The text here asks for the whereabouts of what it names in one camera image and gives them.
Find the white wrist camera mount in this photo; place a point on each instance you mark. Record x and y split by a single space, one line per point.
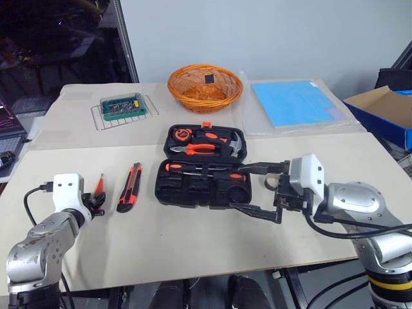
67 190
307 174

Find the red black utility knife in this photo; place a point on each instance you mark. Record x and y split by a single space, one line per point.
129 190

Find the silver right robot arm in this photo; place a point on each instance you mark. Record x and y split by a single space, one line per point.
363 206

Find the orange wicker basket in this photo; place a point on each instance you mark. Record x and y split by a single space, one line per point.
206 95

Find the black bag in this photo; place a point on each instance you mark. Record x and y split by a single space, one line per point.
392 78

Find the blue cardboard box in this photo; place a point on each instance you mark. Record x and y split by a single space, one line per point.
376 112

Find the dark rounded shape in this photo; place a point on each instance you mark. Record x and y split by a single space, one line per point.
170 296
246 293

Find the blue sheet in plastic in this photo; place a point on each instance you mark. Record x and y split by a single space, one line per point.
254 128

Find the green screwdriver bit set box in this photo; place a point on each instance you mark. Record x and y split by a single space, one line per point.
122 107

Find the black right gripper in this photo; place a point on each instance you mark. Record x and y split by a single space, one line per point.
291 196

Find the laptop computer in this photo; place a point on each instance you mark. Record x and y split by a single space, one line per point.
9 128

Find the blue sheet stack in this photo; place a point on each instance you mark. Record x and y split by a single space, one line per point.
293 103

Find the small black square card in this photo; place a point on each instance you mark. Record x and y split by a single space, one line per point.
210 79

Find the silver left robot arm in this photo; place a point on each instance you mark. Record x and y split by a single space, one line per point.
42 244

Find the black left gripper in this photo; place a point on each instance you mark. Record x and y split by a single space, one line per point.
87 202

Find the black table frame leg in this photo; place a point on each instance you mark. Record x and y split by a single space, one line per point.
294 286

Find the orange black tape measure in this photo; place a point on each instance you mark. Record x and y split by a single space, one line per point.
183 134

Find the black plastic tool case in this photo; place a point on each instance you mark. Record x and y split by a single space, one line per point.
199 193

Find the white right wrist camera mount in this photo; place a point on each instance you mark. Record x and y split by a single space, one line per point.
307 174

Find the aluminium profile post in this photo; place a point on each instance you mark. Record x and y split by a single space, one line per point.
127 38

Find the dark tape roll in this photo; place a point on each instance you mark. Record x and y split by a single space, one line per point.
267 184

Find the claw hammer orange grip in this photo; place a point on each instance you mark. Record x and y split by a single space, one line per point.
222 139

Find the red tester screwdriver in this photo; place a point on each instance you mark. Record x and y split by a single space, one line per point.
99 185

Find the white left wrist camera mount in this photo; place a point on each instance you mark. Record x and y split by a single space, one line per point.
67 190

